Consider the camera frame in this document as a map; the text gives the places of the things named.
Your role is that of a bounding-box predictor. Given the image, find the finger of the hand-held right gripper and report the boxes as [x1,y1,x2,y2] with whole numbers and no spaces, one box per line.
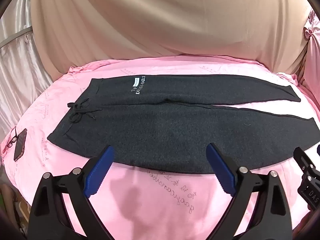
[293,146,316,180]

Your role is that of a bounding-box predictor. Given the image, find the pink ruffled curtain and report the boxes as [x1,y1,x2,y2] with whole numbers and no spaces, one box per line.
[299,8,320,90]

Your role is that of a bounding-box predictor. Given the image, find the white satin curtain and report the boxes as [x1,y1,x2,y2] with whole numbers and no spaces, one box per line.
[0,0,60,140]

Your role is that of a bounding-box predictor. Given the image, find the pink printed bed sheet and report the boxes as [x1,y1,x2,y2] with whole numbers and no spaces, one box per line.
[0,54,320,240]

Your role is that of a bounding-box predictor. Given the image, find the black-rimmed glasses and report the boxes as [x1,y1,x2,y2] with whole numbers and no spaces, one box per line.
[6,126,19,148]

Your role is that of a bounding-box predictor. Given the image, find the dark grey pants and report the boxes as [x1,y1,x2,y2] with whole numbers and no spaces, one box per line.
[47,74,316,176]

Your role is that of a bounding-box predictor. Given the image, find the beige draped cloth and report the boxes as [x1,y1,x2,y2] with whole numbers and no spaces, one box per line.
[29,0,313,77]

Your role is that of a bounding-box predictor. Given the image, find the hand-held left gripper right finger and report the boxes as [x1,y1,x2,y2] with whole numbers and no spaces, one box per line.
[205,143,293,240]

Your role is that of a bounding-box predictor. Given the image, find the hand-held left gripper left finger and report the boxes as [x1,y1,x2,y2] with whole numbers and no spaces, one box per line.
[27,145,115,240]

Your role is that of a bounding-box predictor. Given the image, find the smartphone with patterned case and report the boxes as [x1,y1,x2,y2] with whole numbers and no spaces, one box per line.
[13,128,28,161]

